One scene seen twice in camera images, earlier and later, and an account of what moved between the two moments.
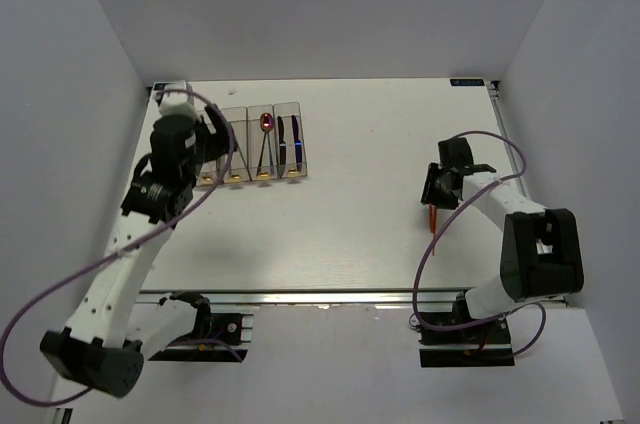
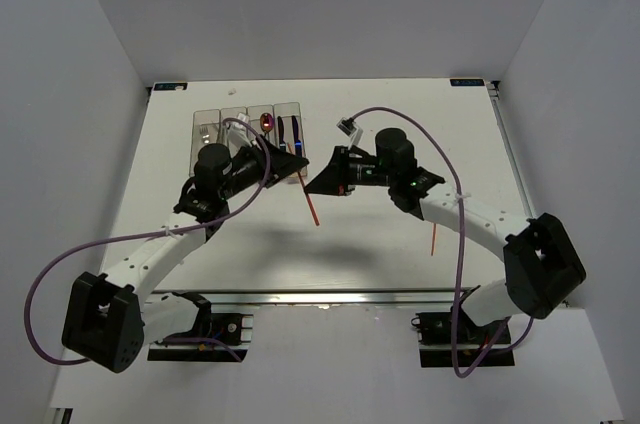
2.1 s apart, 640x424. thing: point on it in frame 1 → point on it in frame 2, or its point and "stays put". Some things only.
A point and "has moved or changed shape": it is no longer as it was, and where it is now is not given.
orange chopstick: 431,217 has moved or changed shape
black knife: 282,147 stays put
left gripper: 221,124 → 282,164
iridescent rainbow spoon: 266,124 stays put
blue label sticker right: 467,82 stays put
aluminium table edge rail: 322,301 stays put
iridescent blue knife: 298,143 stays put
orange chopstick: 434,226 stays put
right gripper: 429,194 → 334,179
